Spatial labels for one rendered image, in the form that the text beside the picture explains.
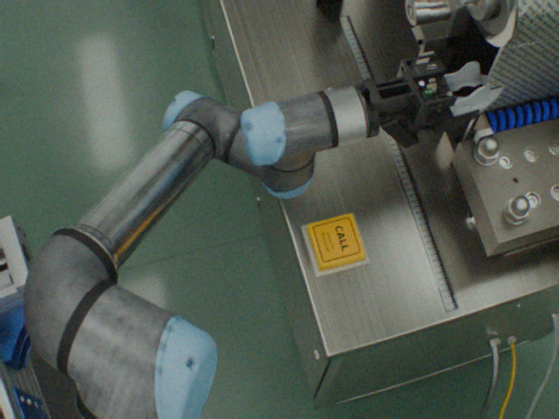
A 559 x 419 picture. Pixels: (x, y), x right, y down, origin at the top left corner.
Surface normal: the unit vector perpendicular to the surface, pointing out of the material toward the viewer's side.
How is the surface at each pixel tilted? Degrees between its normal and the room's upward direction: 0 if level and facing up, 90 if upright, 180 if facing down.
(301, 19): 0
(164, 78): 0
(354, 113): 26
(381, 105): 90
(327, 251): 0
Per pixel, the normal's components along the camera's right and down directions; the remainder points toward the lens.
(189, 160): 0.77, -0.22
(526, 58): 0.27, 0.90
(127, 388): -0.18, 0.15
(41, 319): -0.45, -0.14
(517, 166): 0.01, -0.37
